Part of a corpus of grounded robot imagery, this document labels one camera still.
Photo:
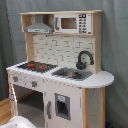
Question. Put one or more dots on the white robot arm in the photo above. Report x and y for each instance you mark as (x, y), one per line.
(18, 122)

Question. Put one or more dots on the wooden toy kitchen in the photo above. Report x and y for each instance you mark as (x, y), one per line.
(62, 49)

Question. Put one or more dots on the grey toy sink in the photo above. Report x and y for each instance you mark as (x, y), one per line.
(72, 74)

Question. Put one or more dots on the black toy faucet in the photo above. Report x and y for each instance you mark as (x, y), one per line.
(81, 64)

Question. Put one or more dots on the black toy stovetop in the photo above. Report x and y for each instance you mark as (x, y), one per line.
(37, 66)

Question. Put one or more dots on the right red stove knob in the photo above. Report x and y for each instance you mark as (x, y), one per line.
(34, 84)

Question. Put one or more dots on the red stove knob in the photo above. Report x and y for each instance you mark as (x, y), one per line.
(34, 84)
(15, 78)

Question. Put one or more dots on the white cabinet door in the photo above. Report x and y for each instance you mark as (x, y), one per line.
(63, 107)

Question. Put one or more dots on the toy microwave door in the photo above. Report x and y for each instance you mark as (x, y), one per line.
(66, 23)

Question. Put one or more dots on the grey range hood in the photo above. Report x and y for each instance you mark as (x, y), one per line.
(42, 23)

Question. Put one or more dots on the left red stove knob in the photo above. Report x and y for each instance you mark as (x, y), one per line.
(15, 78)

